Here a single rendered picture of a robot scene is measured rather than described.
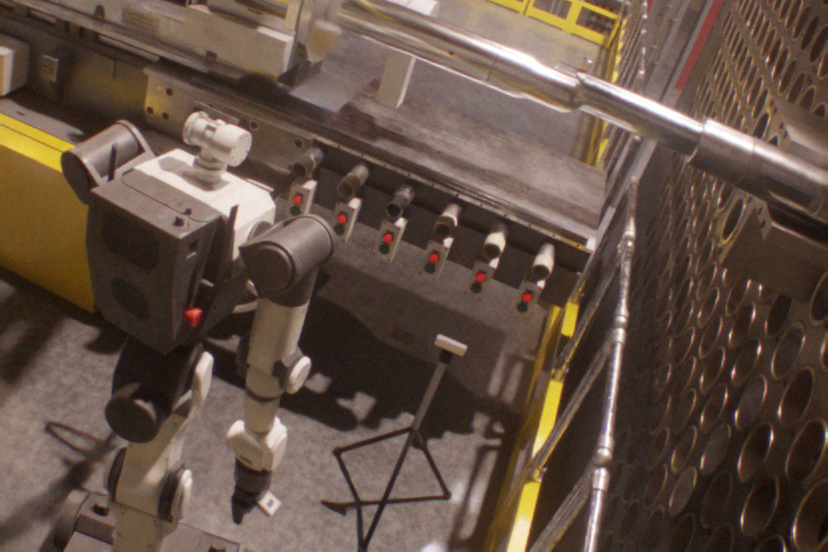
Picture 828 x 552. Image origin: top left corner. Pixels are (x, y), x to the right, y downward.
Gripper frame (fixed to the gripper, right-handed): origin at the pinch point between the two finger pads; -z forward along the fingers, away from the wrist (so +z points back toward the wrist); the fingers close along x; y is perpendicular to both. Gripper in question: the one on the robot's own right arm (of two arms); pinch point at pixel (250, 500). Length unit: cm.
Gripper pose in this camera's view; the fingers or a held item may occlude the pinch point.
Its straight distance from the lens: 193.5
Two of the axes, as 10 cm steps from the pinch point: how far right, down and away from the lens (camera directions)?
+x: 4.3, -5.2, 7.4
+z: 2.1, -7.4, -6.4
